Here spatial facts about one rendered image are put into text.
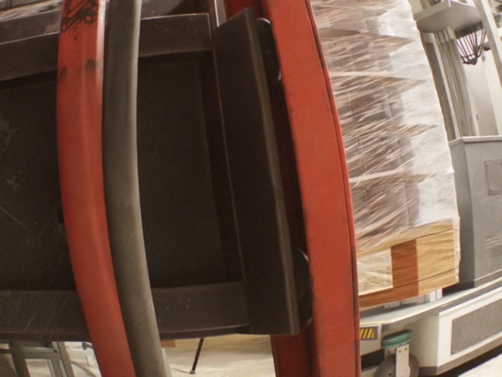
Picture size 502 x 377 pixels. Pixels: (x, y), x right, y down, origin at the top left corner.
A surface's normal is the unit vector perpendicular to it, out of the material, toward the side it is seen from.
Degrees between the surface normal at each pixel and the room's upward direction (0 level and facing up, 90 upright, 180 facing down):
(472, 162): 90
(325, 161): 90
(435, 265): 88
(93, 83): 90
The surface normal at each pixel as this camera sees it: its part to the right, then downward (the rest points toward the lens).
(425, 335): -0.92, 0.09
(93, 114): 0.68, -0.17
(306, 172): 0.41, -0.15
